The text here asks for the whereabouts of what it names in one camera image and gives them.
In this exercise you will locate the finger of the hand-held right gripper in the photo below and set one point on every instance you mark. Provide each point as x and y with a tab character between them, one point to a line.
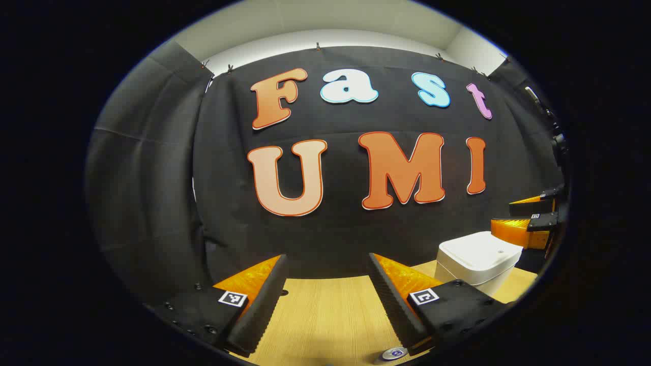
544	222
531	207

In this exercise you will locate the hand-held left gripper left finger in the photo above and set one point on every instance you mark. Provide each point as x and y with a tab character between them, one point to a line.
264	300

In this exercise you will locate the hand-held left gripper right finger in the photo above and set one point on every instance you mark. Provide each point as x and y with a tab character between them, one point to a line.
391	300

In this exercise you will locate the white desktop garbage bin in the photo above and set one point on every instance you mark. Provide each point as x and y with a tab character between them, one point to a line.
478	259

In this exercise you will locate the wooden desktop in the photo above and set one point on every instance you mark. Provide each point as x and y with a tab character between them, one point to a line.
325	320

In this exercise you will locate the black backdrop cloth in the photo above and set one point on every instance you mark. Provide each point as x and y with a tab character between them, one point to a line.
346	229

